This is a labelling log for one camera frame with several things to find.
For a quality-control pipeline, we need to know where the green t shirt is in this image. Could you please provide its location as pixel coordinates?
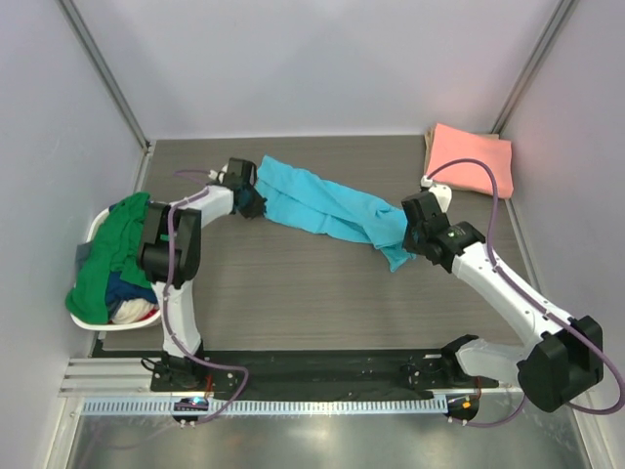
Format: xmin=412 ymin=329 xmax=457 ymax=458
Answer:
xmin=65 ymin=192 xmax=151 ymax=325

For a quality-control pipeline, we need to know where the aluminium frame rail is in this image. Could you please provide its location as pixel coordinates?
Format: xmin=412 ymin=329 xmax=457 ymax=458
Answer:
xmin=58 ymin=356 xmax=165 ymax=398

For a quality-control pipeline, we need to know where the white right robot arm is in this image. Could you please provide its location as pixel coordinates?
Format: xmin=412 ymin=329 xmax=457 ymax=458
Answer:
xmin=401 ymin=191 xmax=604 ymax=412

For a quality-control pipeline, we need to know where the pink folded t shirt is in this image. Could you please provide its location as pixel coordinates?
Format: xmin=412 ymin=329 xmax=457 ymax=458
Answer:
xmin=424 ymin=123 xmax=514 ymax=199

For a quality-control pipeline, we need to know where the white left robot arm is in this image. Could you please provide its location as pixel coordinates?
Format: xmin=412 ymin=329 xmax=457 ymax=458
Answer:
xmin=137 ymin=158 xmax=266 ymax=391

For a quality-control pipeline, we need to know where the white garment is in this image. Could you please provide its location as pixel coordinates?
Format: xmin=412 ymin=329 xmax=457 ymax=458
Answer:
xmin=110 ymin=298 xmax=158 ymax=324

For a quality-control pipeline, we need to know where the white slotted cable duct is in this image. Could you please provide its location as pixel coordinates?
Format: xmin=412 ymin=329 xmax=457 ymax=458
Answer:
xmin=82 ymin=396 xmax=447 ymax=417

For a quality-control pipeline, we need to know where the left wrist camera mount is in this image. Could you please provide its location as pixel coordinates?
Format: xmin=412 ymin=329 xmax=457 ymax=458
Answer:
xmin=207 ymin=164 xmax=229 ymax=187

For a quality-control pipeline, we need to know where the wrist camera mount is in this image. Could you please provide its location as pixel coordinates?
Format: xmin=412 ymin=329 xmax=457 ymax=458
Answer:
xmin=420 ymin=176 xmax=453 ymax=213
xmin=207 ymin=164 xmax=229 ymax=187

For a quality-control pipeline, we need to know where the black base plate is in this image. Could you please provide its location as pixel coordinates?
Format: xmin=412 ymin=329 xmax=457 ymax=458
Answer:
xmin=141 ymin=349 xmax=499 ymax=396

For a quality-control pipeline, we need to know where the light blue t shirt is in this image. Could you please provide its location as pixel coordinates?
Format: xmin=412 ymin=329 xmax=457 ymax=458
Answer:
xmin=255 ymin=155 xmax=416 ymax=272

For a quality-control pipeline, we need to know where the white laundry basket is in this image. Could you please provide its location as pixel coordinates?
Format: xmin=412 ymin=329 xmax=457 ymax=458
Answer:
xmin=69 ymin=200 xmax=163 ymax=332

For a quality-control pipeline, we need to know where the navy blue t shirt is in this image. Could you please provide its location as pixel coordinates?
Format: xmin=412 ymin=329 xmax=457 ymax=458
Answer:
xmin=104 ymin=272 xmax=157 ymax=314

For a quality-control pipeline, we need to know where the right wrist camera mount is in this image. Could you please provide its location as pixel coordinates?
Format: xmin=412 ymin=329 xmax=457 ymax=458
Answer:
xmin=420 ymin=176 xmax=453 ymax=213

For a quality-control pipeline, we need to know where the grey garment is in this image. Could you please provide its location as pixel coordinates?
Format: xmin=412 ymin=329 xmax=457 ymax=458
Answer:
xmin=74 ymin=241 xmax=93 ymax=277

